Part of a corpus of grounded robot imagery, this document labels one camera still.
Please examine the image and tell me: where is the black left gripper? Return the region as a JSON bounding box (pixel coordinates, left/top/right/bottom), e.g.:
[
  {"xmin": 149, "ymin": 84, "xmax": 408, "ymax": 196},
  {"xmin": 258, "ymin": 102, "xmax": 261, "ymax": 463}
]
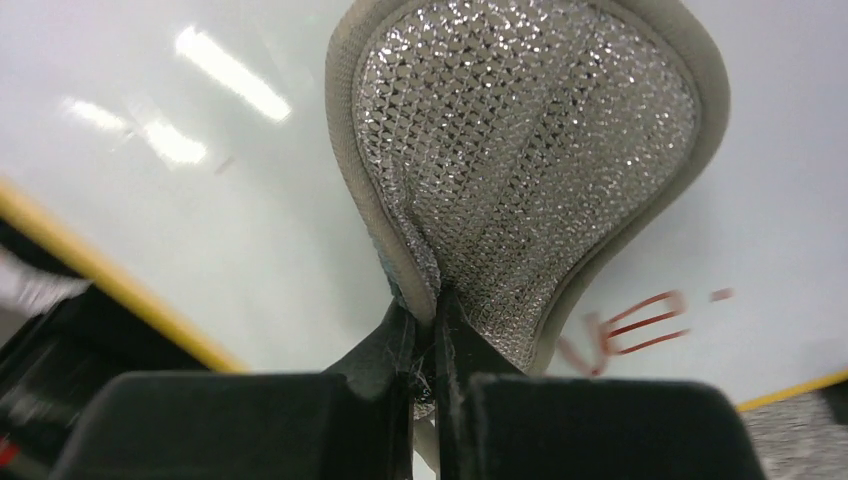
[{"xmin": 0, "ymin": 221, "xmax": 207, "ymax": 480}]

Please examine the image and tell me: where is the yellow framed whiteboard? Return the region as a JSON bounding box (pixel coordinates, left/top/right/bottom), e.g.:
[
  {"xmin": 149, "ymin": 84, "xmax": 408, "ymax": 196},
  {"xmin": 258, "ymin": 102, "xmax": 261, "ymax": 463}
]
[{"xmin": 1, "ymin": 1, "xmax": 847, "ymax": 410}]

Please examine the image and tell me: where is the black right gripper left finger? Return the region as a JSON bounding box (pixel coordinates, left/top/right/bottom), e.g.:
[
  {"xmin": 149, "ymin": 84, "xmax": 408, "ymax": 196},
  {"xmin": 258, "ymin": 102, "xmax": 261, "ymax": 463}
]
[{"xmin": 51, "ymin": 304, "xmax": 416, "ymax": 480}]

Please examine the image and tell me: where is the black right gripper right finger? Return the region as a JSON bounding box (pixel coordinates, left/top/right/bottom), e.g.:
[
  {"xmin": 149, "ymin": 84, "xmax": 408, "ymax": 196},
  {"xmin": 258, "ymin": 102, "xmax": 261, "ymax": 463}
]
[{"xmin": 433, "ymin": 290, "xmax": 765, "ymax": 480}]

